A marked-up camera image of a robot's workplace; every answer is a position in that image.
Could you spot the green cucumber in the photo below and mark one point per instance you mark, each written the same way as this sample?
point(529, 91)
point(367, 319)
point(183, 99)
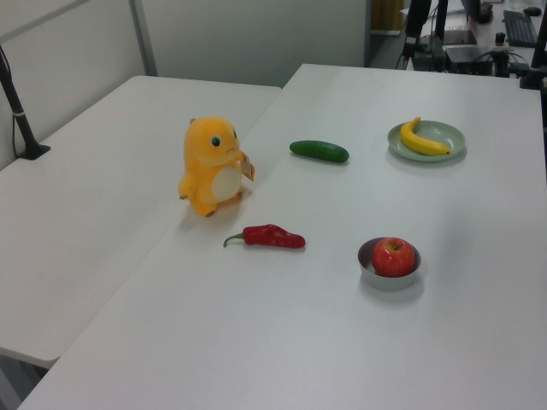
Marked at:
point(318, 150)

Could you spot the grey metal bowl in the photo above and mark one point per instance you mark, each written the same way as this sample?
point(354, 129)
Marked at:
point(384, 282)

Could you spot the red chili pepper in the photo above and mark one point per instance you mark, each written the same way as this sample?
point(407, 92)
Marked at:
point(273, 237)

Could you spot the orange plush toy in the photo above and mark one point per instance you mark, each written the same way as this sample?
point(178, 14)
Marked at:
point(209, 171)

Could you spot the red apple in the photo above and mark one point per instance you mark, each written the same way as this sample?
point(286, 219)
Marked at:
point(393, 258)

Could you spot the yellow banana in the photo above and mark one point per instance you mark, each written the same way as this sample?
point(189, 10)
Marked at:
point(421, 143)

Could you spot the pale green plate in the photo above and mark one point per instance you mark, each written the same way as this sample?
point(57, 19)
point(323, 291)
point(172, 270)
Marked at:
point(451, 136)

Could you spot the wooden cabinet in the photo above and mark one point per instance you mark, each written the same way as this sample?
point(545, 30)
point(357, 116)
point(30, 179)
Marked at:
point(386, 15)

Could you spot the black stand pole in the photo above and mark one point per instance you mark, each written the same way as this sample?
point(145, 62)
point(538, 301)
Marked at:
point(416, 19)

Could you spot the black equipment box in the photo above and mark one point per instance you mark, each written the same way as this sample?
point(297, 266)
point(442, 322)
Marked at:
point(468, 59)

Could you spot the thin black pole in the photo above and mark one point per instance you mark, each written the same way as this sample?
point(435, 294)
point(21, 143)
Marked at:
point(441, 17)

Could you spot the black pole with clamp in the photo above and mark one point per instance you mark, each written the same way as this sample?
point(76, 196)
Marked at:
point(535, 72)
point(18, 113)

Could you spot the black keyboard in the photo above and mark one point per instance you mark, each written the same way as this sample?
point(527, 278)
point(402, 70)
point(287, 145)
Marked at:
point(519, 27)

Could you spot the black computer mouse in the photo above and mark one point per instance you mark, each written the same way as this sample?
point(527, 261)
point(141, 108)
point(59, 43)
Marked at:
point(532, 11)

